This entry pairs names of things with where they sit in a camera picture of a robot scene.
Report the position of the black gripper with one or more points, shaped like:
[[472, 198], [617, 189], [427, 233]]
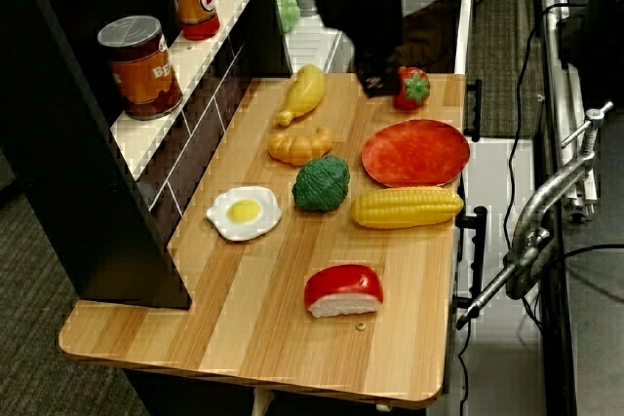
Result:
[[378, 26]]

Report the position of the toy fried egg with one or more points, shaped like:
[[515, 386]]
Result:
[[244, 215]]

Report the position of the yellow toy corn cob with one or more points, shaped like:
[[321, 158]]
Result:
[[404, 206]]

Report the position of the brown cloth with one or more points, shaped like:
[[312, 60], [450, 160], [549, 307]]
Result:
[[434, 26]]

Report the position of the black toy kitchen shelf unit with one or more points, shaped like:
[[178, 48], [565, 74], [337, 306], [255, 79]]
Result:
[[73, 167]]

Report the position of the brown beans can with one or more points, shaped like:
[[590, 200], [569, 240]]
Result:
[[144, 75]]

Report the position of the grey metal C-clamp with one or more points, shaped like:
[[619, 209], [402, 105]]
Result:
[[536, 211]]

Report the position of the red and white toy sushi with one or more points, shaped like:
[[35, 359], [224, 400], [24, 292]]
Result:
[[341, 284]]

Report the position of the red round plate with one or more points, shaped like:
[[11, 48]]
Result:
[[414, 153]]

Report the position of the red toy strawberry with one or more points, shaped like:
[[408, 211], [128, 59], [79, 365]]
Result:
[[408, 99]]

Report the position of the green toy broccoli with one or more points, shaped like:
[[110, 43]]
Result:
[[319, 184]]

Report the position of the light green toy lettuce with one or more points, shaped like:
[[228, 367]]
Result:
[[286, 11]]

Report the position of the toy croissant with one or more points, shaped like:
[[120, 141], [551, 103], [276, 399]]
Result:
[[297, 148]]

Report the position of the aluminium frame rail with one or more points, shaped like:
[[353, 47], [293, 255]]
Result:
[[556, 46]]

